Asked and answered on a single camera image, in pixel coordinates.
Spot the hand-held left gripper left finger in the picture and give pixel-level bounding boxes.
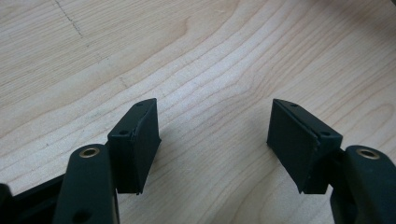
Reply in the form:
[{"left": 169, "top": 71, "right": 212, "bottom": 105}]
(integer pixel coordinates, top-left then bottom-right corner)
[{"left": 106, "top": 97, "right": 163, "bottom": 196}]

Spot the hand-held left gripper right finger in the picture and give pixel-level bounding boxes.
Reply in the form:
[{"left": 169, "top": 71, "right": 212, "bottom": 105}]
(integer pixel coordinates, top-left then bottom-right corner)
[{"left": 266, "top": 98, "right": 344, "bottom": 195}]

